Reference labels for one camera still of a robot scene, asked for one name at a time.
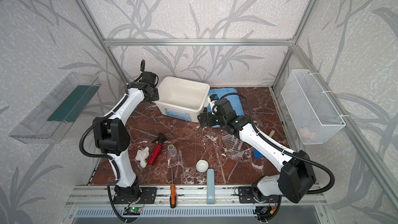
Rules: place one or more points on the white plastic storage bin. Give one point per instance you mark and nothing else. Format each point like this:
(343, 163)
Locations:
(181, 98)

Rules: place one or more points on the white plastic molecule model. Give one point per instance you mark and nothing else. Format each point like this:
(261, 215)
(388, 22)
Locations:
(142, 156)

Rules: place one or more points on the blue plastic bin lid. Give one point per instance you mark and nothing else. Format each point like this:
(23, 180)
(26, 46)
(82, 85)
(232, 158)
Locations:
(231, 95)

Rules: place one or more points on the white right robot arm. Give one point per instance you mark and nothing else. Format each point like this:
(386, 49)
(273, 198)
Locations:
(296, 170)

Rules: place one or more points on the white wire mesh basket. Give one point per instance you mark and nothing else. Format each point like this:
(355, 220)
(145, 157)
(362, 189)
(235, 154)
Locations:
(313, 114)

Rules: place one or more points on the clear test tube rack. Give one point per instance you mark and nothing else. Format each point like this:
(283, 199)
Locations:
(232, 147)

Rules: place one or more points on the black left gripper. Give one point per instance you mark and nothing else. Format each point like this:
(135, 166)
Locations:
(152, 95)

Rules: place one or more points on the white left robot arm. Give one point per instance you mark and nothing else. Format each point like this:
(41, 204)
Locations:
(112, 137)

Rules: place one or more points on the orange handled screwdriver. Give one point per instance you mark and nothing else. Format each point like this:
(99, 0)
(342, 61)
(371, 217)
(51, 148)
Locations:
(173, 196)

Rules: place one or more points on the green circuit board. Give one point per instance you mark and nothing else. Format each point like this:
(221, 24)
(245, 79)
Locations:
(132, 211)

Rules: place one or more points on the clear glass flask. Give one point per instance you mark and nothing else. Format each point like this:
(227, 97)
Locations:
(172, 150)

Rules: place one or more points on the light blue rectangular block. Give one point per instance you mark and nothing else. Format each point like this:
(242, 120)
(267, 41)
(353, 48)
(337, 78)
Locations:
(210, 186)

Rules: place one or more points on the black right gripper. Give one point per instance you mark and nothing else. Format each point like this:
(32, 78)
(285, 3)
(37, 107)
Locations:
(208, 118)

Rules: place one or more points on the white ceramic bowl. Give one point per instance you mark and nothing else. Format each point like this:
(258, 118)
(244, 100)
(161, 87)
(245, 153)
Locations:
(202, 166)

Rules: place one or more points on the clear wall shelf green mat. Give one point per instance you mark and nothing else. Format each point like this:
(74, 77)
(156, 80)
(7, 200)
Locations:
(49, 122)

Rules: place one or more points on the red black clamp tool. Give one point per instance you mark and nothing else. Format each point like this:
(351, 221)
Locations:
(159, 141)

